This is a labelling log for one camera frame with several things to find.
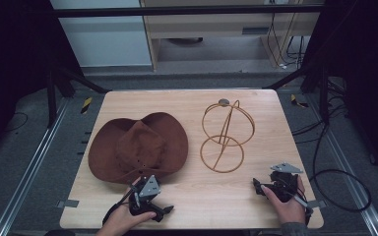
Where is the gold wire hat stand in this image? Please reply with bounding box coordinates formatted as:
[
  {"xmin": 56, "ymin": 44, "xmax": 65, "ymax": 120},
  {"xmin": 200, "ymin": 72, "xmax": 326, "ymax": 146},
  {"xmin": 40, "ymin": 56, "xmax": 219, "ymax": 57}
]
[{"xmin": 199, "ymin": 98, "xmax": 256, "ymax": 174}]

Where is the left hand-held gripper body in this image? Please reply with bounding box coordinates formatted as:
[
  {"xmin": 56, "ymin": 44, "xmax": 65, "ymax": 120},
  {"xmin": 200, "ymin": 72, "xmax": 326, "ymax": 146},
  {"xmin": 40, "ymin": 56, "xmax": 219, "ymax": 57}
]
[{"xmin": 127, "ymin": 174, "xmax": 162, "ymax": 216}]

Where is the grey tape piece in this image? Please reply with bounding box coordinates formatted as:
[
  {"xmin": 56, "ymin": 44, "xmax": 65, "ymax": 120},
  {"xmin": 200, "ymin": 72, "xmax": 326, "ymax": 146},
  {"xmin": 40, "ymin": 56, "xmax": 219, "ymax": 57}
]
[
  {"xmin": 55, "ymin": 199, "xmax": 80, "ymax": 209},
  {"xmin": 306, "ymin": 199, "xmax": 328, "ymax": 209}
]

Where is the black metal crossbar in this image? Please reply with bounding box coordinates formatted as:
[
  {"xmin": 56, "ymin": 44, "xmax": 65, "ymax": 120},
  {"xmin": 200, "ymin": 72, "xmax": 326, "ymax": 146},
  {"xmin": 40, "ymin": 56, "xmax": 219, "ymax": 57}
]
[{"xmin": 49, "ymin": 4, "xmax": 327, "ymax": 19}]

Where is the grey right gripper cable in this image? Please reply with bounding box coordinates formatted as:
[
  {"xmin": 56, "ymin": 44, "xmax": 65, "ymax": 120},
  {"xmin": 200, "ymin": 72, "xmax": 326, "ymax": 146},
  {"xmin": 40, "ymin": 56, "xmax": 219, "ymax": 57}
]
[{"xmin": 293, "ymin": 193, "xmax": 313, "ymax": 227}]

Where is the person's right hand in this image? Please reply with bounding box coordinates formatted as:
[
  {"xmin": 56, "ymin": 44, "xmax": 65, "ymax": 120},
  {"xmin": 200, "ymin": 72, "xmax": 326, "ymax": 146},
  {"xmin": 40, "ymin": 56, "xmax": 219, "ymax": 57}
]
[{"xmin": 260, "ymin": 176, "xmax": 307, "ymax": 226}]

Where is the black metal stand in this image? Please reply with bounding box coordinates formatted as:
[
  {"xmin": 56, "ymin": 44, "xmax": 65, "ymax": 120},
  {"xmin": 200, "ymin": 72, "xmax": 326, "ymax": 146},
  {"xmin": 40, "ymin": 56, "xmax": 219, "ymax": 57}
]
[
  {"xmin": 44, "ymin": 63, "xmax": 110, "ymax": 130},
  {"xmin": 261, "ymin": 63, "xmax": 331, "ymax": 126}
]

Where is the aluminium floor rail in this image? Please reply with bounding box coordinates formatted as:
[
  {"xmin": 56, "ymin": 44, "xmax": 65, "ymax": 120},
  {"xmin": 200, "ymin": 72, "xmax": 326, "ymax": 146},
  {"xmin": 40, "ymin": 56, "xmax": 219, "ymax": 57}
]
[
  {"xmin": 0, "ymin": 97, "xmax": 71, "ymax": 236},
  {"xmin": 304, "ymin": 94, "xmax": 378, "ymax": 236}
]

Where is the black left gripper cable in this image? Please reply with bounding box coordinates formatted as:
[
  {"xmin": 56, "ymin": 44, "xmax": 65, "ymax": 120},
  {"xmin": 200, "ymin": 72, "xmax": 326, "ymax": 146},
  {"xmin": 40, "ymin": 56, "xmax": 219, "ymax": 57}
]
[{"xmin": 101, "ymin": 187, "xmax": 136, "ymax": 226}]

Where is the white cabinet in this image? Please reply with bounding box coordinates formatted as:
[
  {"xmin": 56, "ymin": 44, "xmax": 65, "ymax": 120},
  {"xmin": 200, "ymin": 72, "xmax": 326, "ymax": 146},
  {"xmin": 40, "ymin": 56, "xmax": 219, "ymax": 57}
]
[{"xmin": 49, "ymin": 0, "xmax": 154, "ymax": 69}]

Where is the yellow black tape strip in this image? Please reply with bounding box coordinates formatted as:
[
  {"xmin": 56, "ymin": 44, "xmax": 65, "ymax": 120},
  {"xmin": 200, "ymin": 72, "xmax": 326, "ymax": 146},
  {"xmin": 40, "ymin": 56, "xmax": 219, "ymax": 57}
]
[
  {"xmin": 289, "ymin": 93, "xmax": 310, "ymax": 109},
  {"xmin": 80, "ymin": 96, "xmax": 94, "ymax": 115}
]

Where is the thick black looped cable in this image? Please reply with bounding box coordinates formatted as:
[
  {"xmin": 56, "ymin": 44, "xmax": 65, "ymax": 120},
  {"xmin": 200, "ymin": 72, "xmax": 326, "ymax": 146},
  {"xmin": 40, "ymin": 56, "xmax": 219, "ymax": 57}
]
[{"xmin": 309, "ymin": 122, "xmax": 372, "ymax": 213}]

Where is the person's left hand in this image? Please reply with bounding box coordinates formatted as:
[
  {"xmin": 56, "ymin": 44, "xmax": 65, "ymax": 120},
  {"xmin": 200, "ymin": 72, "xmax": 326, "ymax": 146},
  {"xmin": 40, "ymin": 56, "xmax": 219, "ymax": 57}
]
[{"xmin": 95, "ymin": 176, "xmax": 158, "ymax": 236}]

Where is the brown suede cowboy hat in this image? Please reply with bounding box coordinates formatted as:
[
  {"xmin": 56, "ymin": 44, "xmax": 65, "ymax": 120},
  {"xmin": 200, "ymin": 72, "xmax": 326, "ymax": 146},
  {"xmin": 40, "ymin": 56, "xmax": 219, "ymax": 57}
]
[{"xmin": 88, "ymin": 111, "xmax": 190, "ymax": 184}]

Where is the black curtain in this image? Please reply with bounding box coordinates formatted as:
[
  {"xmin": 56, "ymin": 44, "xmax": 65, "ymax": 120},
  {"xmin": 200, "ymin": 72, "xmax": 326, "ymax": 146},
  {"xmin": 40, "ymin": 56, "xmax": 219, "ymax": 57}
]
[
  {"xmin": 0, "ymin": 0, "xmax": 84, "ymax": 166},
  {"xmin": 302, "ymin": 0, "xmax": 378, "ymax": 183}
]

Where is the bundle of hanging cables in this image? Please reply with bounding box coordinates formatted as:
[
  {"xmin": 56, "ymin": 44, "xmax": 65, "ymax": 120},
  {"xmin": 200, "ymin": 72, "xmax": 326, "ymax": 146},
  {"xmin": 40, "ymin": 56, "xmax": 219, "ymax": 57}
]
[{"xmin": 266, "ymin": 12, "xmax": 307, "ymax": 71}]

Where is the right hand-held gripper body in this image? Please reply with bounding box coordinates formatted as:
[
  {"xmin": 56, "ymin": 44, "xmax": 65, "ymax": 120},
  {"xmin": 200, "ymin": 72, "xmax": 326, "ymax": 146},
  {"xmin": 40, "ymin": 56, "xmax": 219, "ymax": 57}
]
[{"xmin": 268, "ymin": 161, "xmax": 304, "ymax": 204}]

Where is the thin black floor cable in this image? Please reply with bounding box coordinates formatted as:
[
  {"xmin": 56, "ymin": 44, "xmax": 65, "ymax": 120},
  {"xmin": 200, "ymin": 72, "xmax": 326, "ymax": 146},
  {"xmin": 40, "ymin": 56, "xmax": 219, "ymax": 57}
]
[{"xmin": 4, "ymin": 111, "xmax": 30, "ymax": 134}]

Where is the light wooden desk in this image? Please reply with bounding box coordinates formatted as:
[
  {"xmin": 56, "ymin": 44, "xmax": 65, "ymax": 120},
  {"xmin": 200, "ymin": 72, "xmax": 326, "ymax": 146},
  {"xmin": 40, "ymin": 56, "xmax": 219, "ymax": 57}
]
[{"xmin": 139, "ymin": 0, "xmax": 327, "ymax": 72}]

